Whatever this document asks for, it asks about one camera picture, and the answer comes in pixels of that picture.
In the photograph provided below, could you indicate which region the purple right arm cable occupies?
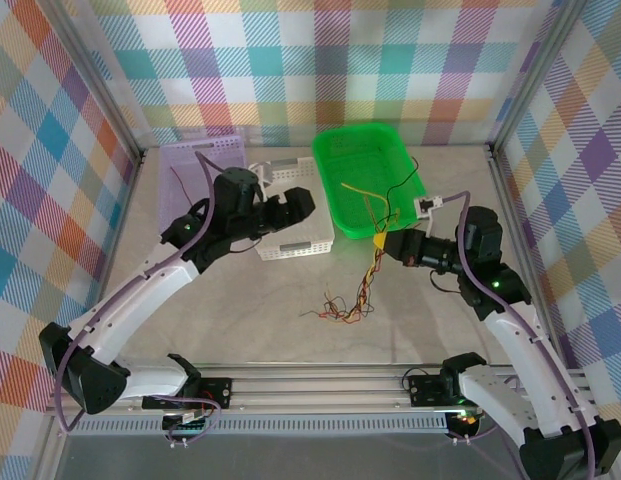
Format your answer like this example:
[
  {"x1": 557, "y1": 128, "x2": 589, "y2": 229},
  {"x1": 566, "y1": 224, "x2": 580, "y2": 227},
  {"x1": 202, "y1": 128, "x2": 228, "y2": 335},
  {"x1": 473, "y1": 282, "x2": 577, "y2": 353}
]
[{"x1": 442, "y1": 192, "x2": 599, "y2": 480}]

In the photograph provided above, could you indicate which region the grey slotted cable duct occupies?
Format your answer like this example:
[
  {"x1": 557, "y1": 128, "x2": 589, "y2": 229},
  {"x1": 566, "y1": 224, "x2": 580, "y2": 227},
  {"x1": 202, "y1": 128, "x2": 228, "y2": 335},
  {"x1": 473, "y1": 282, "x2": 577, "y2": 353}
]
[{"x1": 72, "y1": 417, "x2": 450, "y2": 437}]

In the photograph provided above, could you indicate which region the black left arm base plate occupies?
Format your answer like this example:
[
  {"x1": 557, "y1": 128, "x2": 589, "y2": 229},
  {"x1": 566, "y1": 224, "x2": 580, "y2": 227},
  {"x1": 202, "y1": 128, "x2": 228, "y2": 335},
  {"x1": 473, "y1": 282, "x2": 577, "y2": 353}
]
[{"x1": 197, "y1": 375, "x2": 235, "y2": 410}]

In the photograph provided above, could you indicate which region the aluminium frame post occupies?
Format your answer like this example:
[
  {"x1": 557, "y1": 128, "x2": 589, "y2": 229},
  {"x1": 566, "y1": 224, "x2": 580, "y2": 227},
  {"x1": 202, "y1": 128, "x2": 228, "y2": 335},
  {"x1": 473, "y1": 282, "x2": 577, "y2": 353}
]
[
  {"x1": 48, "y1": 0, "x2": 145, "y2": 162},
  {"x1": 489, "y1": 0, "x2": 591, "y2": 154}
]

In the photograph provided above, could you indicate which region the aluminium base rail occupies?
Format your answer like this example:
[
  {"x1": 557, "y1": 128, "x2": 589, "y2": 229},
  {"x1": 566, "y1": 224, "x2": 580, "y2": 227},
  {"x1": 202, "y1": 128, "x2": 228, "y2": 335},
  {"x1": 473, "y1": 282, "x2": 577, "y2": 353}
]
[{"x1": 44, "y1": 364, "x2": 599, "y2": 416}]

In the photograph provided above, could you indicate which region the aluminium frame side rail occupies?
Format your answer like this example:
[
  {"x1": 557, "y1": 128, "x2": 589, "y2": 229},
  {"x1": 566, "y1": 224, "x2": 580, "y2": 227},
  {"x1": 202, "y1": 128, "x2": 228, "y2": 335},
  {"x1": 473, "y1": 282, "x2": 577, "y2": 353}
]
[
  {"x1": 484, "y1": 143, "x2": 589, "y2": 389},
  {"x1": 97, "y1": 147, "x2": 147, "y2": 324}
]

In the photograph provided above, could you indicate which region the black wire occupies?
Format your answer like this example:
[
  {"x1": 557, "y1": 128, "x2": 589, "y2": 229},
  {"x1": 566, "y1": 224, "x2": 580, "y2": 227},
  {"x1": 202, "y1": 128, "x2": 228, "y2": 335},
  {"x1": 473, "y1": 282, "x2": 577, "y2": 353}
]
[
  {"x1": 298, "y1": 239, "x2": 386, "y2": 321},
  {"x1": 384, "y1": 156, "x2": 422, "y2": 236}
]

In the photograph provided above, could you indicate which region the green connector board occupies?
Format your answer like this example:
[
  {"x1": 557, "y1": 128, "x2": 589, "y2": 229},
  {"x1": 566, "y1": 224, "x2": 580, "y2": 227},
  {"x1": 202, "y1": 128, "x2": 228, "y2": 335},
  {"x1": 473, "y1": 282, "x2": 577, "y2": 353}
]
[{"x1": 161, "y1": 405, "x2": 214, "y2": 437}]

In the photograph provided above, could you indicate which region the white plastic basket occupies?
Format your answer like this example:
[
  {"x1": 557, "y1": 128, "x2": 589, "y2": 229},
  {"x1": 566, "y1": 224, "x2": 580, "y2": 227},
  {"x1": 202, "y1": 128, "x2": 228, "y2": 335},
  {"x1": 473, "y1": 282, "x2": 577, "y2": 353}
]
[{"x1": 247, "y1": 155, "x2": 336, "y2": 263}]

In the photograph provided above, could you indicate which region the yellow wire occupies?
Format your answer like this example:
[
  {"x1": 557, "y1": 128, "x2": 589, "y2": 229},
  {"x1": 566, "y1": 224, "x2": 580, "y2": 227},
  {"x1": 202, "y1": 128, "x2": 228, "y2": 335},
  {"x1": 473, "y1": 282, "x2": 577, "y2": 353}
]
[{"x1": 332, "y1": 239, "x2": 386, "y2": 325}]

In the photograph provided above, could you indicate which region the green plastic basket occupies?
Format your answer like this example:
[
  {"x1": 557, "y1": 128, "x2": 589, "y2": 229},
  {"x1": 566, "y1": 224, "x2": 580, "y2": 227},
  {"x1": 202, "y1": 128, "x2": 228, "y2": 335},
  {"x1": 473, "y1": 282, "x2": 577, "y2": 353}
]
[{"x1": 311, "y1": 122, "x2": 432, "y2": 240}]

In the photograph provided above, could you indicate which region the purple plastic basket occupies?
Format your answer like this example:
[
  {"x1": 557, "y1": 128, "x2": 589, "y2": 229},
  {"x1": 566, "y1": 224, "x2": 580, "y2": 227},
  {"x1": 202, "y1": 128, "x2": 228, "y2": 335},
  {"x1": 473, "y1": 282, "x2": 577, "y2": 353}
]
[{"x1": 158, "y1": 134, "x2": 253, "y2": 241}]

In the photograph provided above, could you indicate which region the bundle of coloured wires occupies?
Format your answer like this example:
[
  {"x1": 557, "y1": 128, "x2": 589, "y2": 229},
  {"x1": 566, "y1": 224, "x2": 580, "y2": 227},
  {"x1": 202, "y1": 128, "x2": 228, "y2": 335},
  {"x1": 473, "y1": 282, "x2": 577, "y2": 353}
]
[{"x1": 339, "y1": 182, "x2": 391, "y2": 324}]

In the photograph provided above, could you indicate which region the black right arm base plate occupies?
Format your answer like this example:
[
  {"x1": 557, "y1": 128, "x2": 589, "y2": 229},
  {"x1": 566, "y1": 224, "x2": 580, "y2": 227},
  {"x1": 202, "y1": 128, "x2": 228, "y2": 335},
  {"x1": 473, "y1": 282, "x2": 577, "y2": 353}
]
[{"x1": 406, "y1": 373, "x2": 466, "y2": 409}]

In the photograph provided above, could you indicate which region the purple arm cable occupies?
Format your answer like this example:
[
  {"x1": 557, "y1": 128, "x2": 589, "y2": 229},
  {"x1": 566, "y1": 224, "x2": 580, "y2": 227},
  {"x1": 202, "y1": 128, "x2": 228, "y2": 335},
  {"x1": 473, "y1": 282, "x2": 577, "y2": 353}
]
[
  {"x1": 54, "y1": 149, "x2": 222, "y2": 447},
  {"x1": 442, "y1": 192, "x2": 599, "y2": 480}
]

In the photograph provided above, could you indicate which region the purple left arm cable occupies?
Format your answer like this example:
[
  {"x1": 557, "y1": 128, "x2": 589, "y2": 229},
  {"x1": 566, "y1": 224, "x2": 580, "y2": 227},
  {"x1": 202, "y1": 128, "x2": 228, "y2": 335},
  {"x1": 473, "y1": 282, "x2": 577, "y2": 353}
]
[{"x1": 54, "y1": 149, "x2": 222, "y2": 447}]

